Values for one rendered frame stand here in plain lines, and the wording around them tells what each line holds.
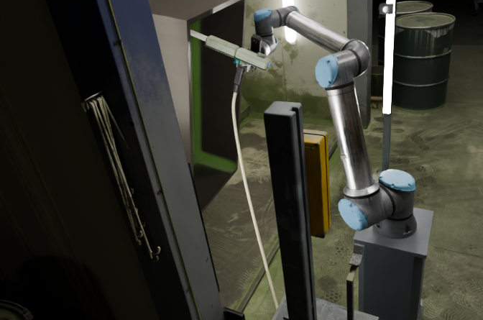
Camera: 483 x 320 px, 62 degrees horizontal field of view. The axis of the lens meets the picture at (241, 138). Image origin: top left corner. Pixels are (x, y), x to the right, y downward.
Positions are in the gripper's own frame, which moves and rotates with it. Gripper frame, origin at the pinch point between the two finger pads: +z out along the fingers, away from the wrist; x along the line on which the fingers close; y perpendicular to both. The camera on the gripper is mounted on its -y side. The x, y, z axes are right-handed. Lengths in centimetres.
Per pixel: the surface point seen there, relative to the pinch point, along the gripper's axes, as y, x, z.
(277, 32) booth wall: 62, 45, -213
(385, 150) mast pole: 84, -88, -126
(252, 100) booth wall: 146, 50, -216
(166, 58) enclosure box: 8.7, 32.4, 9.6
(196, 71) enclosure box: 44, 45, -51
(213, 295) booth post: 67, -34, 65
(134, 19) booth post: -34, 7, 71
